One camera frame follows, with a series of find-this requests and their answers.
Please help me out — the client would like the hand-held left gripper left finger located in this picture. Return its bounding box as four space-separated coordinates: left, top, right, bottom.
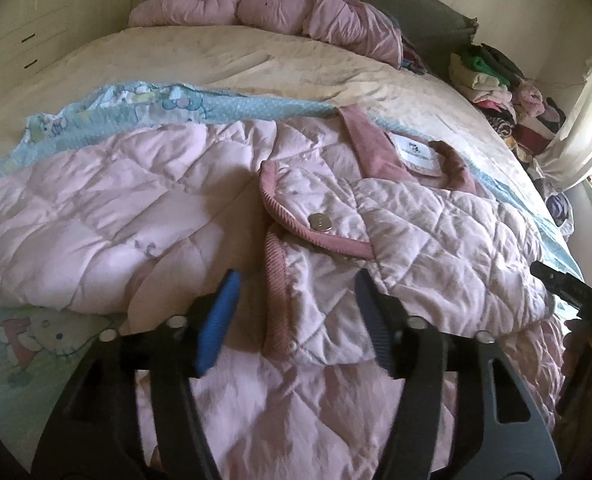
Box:
31 269 242 480

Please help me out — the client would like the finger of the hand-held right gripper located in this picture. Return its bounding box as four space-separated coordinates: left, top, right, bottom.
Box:
530 260 592 311

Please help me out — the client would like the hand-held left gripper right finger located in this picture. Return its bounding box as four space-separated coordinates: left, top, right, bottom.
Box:
354 270 562 480

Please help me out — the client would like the pink quilted jacket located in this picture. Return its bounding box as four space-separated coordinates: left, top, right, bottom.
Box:
0 105 572 480

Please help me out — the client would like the pile of mixed clothes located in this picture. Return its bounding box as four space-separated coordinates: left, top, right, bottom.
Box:
448 45 577 233

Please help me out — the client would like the white curtain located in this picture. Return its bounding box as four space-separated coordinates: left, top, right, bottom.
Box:
533 35 592 191

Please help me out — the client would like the light blue printed blanket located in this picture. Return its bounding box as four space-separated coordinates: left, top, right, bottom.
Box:
0 82 584 461

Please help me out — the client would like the beige bed cover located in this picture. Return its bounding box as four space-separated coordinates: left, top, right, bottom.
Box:
0 25 552 201

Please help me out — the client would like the crumpled pink comforter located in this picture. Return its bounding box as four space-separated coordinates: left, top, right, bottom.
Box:
127 0 404 68

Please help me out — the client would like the cream wardrobe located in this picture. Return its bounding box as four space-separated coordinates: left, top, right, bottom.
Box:
0 0 139 128

